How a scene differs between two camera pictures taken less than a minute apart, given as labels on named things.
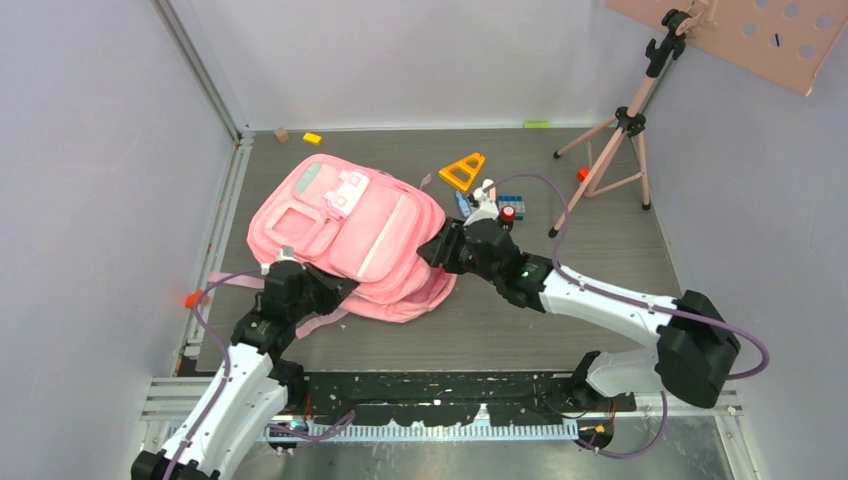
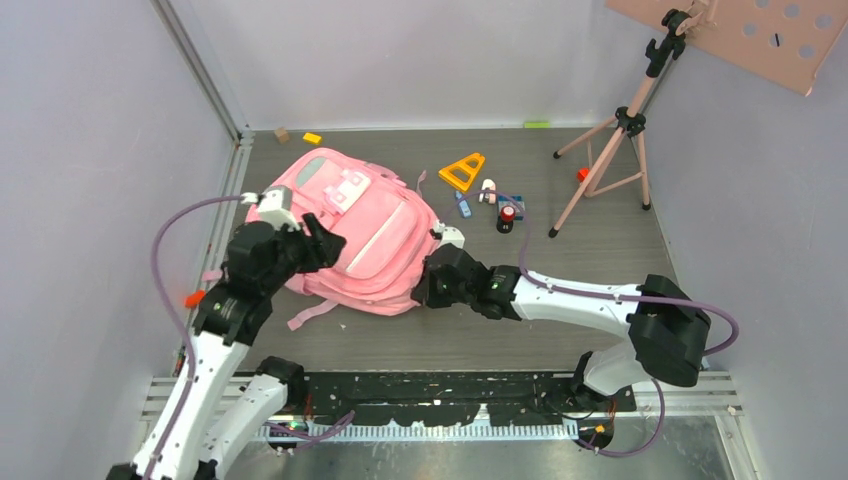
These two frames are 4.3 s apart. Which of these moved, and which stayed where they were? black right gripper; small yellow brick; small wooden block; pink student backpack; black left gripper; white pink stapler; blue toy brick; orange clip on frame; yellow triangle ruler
Moved: pink student backpack; black left gripper; black right gripper
Stayed: white pink stapler; yellow triangle ruler; small yellow brick; blue toy brick; small wooden block; orange clip on frame
